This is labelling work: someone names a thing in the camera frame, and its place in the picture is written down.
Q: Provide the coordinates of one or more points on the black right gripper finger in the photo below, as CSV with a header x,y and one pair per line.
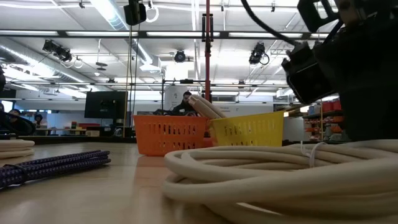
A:
x,y
370,118

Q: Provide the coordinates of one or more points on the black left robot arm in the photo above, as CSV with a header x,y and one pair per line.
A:
x,y
2,79

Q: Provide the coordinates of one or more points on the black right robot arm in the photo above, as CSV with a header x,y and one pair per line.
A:
x,y
317,15

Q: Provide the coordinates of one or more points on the storage shelving with bins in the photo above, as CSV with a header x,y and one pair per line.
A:
x,y
326,124

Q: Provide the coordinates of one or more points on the black ceiling spotlight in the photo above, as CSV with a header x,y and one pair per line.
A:
x,y
179,56
256,53
57,51

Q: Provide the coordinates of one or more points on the yellow plastic basket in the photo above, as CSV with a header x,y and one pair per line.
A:
x,y
248,130

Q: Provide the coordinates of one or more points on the person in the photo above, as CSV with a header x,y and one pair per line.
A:
x,y
18,124
38,119
184,105

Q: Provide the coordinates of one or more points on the orange plastic basket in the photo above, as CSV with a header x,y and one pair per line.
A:
x,y
168,137

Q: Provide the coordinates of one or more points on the black monitor screen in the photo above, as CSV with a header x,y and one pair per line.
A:
x,y
105,104

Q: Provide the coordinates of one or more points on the background workbench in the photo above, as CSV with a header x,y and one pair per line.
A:
x,y
77,127

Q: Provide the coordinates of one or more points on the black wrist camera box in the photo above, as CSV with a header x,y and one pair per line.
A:
x,y
306,77

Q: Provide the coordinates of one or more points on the black overhead frame beam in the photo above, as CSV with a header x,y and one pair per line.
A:
x,y
140,34

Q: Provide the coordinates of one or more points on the black overhead camera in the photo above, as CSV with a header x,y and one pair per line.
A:
x,y
135,12

